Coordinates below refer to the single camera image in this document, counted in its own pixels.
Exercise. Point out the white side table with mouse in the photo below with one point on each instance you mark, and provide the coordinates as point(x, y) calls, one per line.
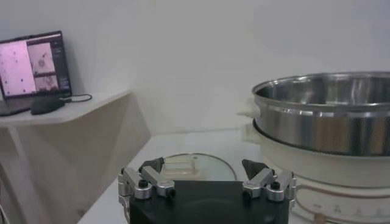
point(76, 137)

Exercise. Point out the steel perforated steamer basket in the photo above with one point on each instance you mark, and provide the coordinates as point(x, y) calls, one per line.
point(304, 128)

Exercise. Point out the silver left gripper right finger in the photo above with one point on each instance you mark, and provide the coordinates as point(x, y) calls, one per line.
point(259, 181)

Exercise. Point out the white electric cooking pot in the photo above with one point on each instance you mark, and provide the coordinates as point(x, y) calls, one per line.
point(320, 170)

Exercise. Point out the black open laptop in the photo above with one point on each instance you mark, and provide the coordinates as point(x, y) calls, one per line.
point(18, 70)

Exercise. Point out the black computer mouse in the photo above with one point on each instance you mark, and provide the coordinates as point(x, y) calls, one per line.
point(45, 105)

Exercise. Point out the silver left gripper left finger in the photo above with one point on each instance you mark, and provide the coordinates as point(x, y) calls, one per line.
point(158, 181)

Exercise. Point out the round glass pot lid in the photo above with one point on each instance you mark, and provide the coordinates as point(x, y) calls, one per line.
point(213, 169)

